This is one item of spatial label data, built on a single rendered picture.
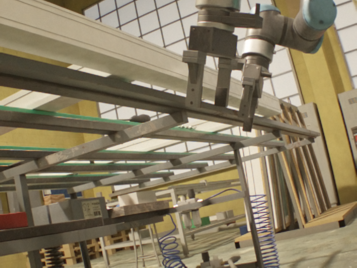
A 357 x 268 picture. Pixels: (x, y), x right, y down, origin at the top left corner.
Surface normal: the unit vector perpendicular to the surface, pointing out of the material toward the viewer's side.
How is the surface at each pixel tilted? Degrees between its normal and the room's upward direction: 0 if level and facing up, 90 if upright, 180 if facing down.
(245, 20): 105
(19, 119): 90
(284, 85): 90
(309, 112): 90
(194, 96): 97
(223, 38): 114
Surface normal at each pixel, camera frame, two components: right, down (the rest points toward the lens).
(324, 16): 0.03, -0.10
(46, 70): 0.85, -0.26
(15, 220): 0.71, -0.27
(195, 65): 0.87, 0.14
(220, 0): 0.02, 0.13
